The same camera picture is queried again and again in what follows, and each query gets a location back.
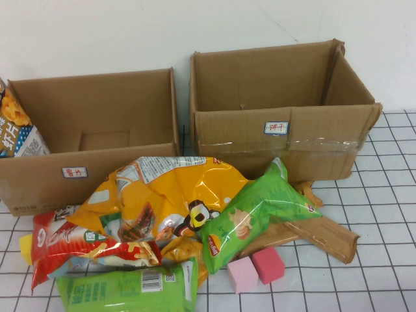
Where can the red snack bag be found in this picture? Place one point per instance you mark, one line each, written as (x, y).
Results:
(97, 248)

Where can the light pink foam cube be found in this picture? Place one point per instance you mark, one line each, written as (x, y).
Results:
(242, 276)

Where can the green bag with barcode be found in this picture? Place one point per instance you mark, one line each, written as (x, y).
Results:
(107, 289)

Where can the long flat brown package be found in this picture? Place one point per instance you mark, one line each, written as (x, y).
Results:
(325, 234)

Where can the green Lay's chips bag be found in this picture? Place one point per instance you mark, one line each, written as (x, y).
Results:
(260, 201)

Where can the yellow sponge block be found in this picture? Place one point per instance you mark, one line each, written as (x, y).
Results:
(25, 248)

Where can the blue shrimp chips bag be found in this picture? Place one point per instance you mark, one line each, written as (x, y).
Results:
(16, 130)

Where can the wide low cardboard box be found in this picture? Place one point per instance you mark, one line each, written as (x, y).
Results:
(97, 104)

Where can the tall taped cardboard box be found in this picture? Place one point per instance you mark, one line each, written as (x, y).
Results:
(325, 159)

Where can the clear packing tape strip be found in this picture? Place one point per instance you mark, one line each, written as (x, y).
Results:
(325, 143)

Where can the large yellow snack bag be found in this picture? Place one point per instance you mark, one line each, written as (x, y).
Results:
(182, 185)

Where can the white grid tablecloth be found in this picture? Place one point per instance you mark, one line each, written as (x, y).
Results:
(373, 260)

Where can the dark pink foam cube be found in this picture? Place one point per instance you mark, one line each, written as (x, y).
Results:
(269, 265)

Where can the small gold snack bag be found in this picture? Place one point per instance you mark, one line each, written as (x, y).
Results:
(183, 250)

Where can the white label, red writing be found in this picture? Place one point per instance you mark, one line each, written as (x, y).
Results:
(275, 127)
(74, 172)

